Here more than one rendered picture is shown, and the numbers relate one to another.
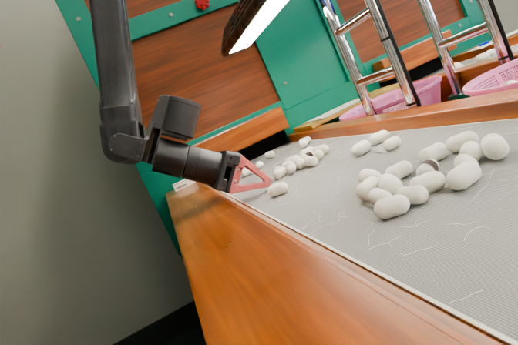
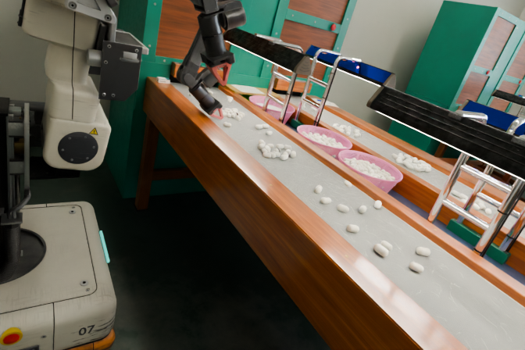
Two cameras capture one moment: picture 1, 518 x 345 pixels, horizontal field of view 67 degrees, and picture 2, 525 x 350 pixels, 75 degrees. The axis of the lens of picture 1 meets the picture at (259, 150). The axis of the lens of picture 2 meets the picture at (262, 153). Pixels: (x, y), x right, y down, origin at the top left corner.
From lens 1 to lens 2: 0.89 m
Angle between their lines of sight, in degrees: 30
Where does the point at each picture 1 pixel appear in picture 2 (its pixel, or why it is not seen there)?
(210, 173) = (208, 105)
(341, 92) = (253, 80)
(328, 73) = (254, 67)
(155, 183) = (145, 68)
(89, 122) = not seen: outside the picture
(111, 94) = (194, 57)
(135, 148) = (192, 83)
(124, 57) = not seen: hidden behind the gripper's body
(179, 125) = (210, 83)
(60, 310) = not seen: outside the picture
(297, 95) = (234, 69)
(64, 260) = (9, 51)
